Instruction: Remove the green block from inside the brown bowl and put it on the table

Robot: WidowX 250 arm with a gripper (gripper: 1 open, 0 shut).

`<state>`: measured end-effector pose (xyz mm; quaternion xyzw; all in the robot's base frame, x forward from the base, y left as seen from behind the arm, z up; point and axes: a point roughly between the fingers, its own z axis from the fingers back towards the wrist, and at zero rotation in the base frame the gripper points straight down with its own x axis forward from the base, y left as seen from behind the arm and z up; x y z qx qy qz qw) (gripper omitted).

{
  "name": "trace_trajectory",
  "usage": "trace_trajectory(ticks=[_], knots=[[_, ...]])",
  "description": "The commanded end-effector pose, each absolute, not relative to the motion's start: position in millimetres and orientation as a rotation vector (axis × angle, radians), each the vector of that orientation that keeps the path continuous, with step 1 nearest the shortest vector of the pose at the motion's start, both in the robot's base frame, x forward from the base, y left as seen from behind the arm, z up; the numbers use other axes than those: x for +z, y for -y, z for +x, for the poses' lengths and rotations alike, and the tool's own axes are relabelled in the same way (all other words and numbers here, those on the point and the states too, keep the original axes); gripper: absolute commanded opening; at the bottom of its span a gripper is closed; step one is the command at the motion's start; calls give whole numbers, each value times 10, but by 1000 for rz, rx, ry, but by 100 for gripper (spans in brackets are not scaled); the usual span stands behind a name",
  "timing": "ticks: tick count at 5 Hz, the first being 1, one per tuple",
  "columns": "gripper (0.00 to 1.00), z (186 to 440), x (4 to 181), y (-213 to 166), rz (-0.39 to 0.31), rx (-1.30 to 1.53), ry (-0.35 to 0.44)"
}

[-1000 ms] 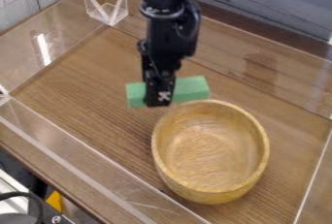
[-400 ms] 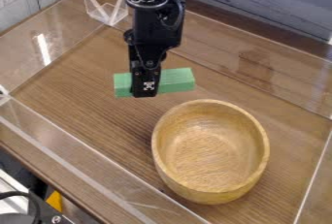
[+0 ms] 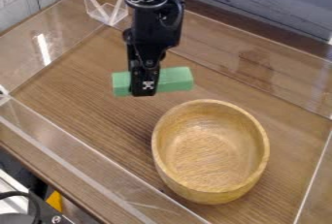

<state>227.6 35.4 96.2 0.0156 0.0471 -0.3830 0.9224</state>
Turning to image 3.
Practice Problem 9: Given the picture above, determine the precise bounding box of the yellow and black device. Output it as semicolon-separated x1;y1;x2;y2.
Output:
26;191;74;224

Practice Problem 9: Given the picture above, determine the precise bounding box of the clear acrylic corner bracket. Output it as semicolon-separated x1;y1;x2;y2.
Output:
82;0;128;26

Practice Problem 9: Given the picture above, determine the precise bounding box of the clear acrylic front wall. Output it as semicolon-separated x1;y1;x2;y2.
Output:
0;96;208;224

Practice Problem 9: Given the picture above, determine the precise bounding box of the black cable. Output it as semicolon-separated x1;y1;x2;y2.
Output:
0;191;42;224

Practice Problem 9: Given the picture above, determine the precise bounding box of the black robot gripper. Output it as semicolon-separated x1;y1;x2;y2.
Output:
123;0;184;97

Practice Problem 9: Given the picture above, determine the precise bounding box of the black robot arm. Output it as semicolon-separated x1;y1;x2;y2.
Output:
123;0;186;97

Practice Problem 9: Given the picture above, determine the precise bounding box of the green rectangular block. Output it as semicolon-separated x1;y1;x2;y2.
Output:
111;67;194;97

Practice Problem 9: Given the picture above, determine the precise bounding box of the brown wooden bowl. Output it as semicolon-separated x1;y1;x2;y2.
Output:
151;99;270;205

